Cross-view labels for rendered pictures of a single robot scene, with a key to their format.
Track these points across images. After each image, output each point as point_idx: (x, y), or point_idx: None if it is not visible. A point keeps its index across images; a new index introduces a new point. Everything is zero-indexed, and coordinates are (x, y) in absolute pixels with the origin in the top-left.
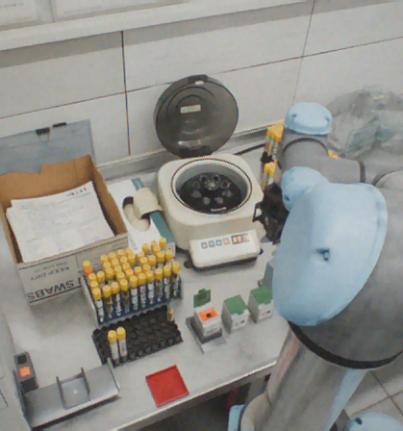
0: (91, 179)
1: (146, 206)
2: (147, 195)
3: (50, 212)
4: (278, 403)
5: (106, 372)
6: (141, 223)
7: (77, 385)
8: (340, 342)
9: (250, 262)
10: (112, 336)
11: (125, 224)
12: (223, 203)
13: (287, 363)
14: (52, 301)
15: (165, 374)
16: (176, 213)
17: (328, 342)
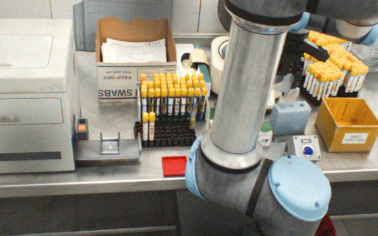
0: (165, 38)
1: (197, 58)
2: (201, 53)
3: (130, 50)
4: (221, 89)
5: (134, 143)
6: (191, 70)
7: (113, 144)
8: None
9: (265, 114)
10: (144, 115)
11: (179, 66)
12: None
13: (227, 48)
14: (114, 103)
15: (176, 160)
16: (217, 63)
17: None
